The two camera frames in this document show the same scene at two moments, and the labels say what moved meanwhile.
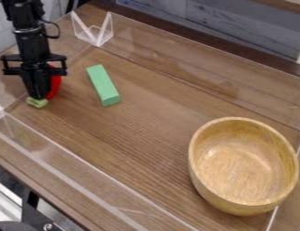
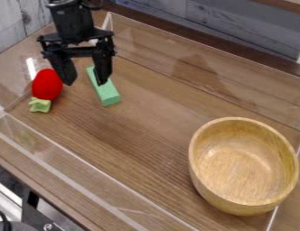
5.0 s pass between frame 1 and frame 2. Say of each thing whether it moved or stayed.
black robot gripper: moved
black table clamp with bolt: stayed
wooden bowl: stayed
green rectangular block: stayed
